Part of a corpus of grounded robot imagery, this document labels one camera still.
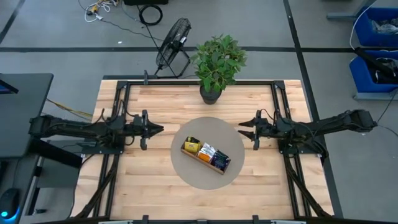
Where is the laptop screen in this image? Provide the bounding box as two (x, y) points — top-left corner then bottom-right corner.
(0, 79), (19, 95)

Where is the clear plastic bag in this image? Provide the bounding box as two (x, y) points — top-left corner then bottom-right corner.
(371, 18), (398, 35)

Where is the round grey mat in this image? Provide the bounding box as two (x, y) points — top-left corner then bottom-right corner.
(170, 116), (246, 191)

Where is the white and orange tea packet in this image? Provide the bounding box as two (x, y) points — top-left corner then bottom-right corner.
(200, 142), (217, 158)

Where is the coiled black cable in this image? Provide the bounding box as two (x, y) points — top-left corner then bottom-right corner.
(138, 4), (164, 26)

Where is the black equipment case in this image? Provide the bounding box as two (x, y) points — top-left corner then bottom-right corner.
(123, 0), (169, 6)

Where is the black strap bag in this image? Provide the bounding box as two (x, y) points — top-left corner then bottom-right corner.
(353, 46), (398, 84)

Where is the black computer mouse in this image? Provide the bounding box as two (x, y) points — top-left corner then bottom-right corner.
(0, 187), (21, 220)

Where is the white cable bundle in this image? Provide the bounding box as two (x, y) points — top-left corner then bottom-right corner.
(83, 0), (119, 23)

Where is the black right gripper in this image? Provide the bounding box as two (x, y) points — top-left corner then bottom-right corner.
(237, 109), (278, 151)

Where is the dark grey desk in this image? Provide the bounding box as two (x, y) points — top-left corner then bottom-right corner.
(0, 155), (41, 224)

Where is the green potted plant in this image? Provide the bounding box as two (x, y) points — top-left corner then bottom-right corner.
(190, 33), (249, 105)

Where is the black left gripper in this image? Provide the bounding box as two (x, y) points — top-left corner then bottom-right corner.
(133, 109), (165, 151)

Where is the blue storage bin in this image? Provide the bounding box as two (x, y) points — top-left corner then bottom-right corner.
(348, 49), (398, 94)
(354, 6), (398, 47)

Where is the yellow cable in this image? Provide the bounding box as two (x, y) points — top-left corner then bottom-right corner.
(46, 98), (94, 121)

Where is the black desk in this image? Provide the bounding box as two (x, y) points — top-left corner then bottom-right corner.
(0, 73), (54, 159)

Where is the wooden tea organizer box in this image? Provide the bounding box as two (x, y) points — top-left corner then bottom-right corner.
(180, 136), (232, 175)

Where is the black floor fan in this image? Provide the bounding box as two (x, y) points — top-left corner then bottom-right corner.
(154, 17), (192, 80)

